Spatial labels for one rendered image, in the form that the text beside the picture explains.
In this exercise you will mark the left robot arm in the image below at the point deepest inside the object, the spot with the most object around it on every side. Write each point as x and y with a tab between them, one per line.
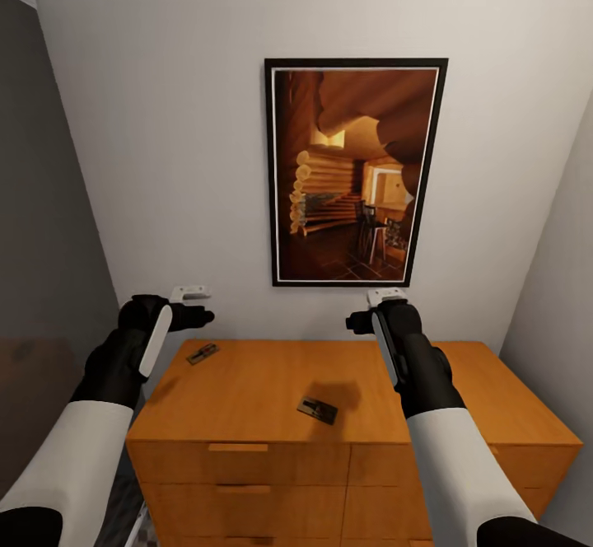
60	500

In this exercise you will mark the door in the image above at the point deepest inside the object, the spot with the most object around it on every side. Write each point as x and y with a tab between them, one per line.
57	300

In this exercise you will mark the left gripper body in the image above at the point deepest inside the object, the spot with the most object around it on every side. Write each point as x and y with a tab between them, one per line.
191	317

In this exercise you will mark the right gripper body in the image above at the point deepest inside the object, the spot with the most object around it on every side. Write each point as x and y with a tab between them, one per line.
362	322

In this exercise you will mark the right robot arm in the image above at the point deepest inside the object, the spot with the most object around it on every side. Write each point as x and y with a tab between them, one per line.
470	501

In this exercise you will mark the mousetrap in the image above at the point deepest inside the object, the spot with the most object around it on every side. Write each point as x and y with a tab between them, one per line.
203	353
318	409

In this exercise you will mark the cabinet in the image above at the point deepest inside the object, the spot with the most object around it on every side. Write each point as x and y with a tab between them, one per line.
224	459

